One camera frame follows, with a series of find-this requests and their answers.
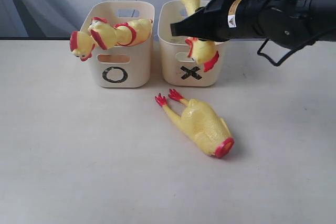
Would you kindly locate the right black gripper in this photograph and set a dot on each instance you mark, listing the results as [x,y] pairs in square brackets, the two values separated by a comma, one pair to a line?
[223,20]

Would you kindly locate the broken chicken head with tube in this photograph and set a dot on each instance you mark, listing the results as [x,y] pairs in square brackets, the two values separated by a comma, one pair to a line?
[202,52]

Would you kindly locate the whole yellow rubber chicken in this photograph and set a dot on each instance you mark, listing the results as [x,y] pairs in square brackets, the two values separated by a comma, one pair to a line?
[123,34]
[81,45]

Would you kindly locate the whole yellow rubber chicken top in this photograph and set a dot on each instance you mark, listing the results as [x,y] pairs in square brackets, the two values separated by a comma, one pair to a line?
[81,45]

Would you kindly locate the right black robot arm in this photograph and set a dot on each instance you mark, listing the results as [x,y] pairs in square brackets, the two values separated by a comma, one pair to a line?
[288,23]

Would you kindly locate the cream bin marked X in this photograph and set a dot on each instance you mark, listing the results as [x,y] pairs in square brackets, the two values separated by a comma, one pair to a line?
[177,68]

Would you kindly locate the cream bin marked O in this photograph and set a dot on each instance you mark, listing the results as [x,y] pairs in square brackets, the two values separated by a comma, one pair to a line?
[121,67]

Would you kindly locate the headless yellow chicken body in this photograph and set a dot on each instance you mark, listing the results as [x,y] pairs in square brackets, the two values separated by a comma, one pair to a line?
[200,123]

